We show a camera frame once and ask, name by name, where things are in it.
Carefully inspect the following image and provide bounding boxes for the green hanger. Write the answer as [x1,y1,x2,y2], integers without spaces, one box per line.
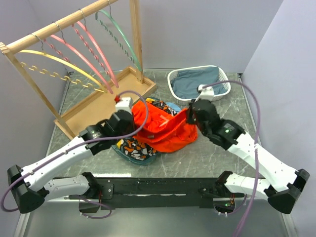
[95,10,143,72]

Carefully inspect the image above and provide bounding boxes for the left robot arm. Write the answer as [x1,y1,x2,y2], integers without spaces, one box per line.
[7,110,135,214]

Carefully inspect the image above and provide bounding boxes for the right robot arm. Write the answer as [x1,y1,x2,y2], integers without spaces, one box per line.
[187,99,310,214]

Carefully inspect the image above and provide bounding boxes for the patterned black orange shorts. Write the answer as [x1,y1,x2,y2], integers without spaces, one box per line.
[115,97,177,160]

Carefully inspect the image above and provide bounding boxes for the yellow hanger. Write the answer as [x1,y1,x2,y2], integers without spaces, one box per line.
[18,49,108,94]

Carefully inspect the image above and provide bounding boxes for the pink hanger right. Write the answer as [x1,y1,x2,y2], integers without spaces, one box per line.
[72,21,119,88]

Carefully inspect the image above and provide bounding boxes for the pink hanger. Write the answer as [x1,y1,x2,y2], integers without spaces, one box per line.
[72,21,119,88]
[49,35,114,94]

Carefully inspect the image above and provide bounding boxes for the pink hanger left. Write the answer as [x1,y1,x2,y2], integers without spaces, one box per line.
[49,35,114,94]

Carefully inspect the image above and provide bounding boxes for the white plastic basket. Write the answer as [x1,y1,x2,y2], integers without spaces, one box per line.
[167,65,232,104]

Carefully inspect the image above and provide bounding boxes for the blue-grey cloth in basket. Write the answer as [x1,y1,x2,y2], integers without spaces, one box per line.
[171,66,227,99]

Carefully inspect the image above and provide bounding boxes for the wooden clothes rack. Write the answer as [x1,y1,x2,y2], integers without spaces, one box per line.
[0,0,157,138]

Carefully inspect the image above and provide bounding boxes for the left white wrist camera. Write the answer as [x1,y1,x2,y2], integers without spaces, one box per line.
[115,95,133,112]

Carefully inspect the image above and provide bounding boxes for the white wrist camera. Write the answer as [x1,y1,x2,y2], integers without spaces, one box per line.
[115,95,133,112]
[195,84,215,101]

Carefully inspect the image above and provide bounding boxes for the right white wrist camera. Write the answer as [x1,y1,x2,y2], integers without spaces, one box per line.
[195,84,215,101]

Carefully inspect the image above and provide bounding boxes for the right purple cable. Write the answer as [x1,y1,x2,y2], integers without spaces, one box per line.
[202,79,261,237]

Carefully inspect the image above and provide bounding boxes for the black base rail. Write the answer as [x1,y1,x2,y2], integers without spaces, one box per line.
[66,176,247,214]

